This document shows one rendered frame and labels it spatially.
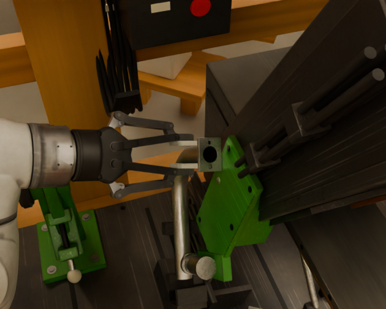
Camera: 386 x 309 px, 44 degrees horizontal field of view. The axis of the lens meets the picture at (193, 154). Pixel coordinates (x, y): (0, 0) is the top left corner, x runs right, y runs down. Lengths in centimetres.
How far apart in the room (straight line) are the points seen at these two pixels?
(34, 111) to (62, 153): 219
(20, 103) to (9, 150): 229
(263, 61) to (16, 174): 54
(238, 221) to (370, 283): 22
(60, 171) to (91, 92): 33
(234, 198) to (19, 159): 32
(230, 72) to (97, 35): 26
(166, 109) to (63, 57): 185
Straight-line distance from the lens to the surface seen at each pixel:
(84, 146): 67
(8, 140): 64
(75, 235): 100
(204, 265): 82
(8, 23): 366
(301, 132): 47
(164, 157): 126
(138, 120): 73
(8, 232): 68
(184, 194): 90
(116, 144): 71
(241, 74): 93
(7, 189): 65
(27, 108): 288
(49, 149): 65
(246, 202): 72
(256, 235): 81
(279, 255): 107
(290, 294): 103
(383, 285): 82
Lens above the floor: 180
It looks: 47 degrees down
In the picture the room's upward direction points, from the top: straight up
